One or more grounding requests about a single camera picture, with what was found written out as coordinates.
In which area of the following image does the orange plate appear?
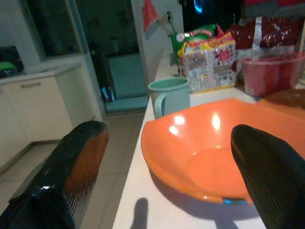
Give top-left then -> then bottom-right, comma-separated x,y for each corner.
259,89 -> 305,120

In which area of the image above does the black and green box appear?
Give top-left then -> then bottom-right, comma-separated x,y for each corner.
0,46 -> 25,79

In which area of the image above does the red hanging towel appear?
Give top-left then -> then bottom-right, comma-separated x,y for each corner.
142,0 -> 160,33

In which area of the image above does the orange plastic bowl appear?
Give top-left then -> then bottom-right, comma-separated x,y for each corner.
141,98 -> 305,206

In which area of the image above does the teal floor mat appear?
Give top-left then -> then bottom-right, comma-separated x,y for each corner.
104,95 -> 150,113

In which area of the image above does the light green mug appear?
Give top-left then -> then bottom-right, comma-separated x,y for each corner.
148,76 -> 192,120

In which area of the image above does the colourful snack multipack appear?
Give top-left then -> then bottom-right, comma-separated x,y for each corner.
178,31 -> 238,94

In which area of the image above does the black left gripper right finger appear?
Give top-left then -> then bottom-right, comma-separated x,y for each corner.
230,124 -> 305,229

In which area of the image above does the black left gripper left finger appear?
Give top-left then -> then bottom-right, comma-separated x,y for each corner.
0,121 -> 110,229

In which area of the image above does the red translucent plastic tub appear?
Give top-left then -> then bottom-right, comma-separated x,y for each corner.
240,54 -> 305,98

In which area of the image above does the white kitchen cabinet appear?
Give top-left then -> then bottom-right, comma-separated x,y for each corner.
0,62 -> 103,167

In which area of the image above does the green snack bag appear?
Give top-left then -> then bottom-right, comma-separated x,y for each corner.
168,23 -> 224,65

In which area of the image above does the black appliance with blue light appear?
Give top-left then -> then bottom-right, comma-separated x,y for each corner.
182,0 -> 242,33

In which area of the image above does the red clear plastic bag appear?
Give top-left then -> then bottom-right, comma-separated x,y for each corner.
230,16 -> 305,63

